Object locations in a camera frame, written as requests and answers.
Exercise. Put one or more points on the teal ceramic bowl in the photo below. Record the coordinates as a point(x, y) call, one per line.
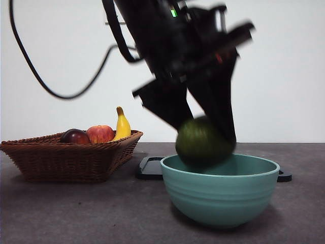
point(218, 198)

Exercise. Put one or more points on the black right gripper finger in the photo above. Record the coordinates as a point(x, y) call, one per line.
point(221, 101)

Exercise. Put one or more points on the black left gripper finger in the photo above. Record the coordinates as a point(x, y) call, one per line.
point(167, 104)

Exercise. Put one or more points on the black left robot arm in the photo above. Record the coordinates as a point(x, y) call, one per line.
point(152, 30)

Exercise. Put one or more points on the black rectangular tray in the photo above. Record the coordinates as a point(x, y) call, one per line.
point(148, 170)

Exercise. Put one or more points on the red yellow apple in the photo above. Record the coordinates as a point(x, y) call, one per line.
point(100, 133)

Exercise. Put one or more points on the dark red plum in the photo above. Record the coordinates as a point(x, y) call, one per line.
point(75, 137)

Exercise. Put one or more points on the brown wicker basket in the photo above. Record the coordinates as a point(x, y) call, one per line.
point(63, 162)

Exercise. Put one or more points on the yellow banana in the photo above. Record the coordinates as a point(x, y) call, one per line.
point(123, 127)

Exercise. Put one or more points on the green avocado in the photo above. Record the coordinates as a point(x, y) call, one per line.
point(200, 145)

